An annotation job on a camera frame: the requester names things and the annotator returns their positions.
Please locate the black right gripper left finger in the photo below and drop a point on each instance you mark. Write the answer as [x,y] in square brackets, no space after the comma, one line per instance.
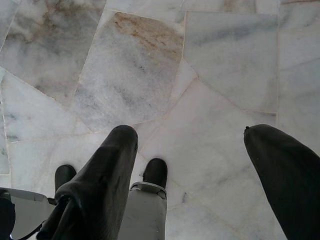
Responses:
[100,187]

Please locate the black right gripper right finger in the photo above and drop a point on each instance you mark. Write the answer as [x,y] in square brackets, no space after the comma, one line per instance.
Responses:
[292,187]

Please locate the black robot left foot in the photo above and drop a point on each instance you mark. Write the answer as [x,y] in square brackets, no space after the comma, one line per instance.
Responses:
[64,175]

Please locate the black robot foot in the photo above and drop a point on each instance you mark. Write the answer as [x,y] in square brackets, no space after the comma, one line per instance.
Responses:
[155,172]
[64,175]

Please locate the black robot right foot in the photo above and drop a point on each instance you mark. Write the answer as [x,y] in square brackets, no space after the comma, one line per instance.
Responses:
[155,172]

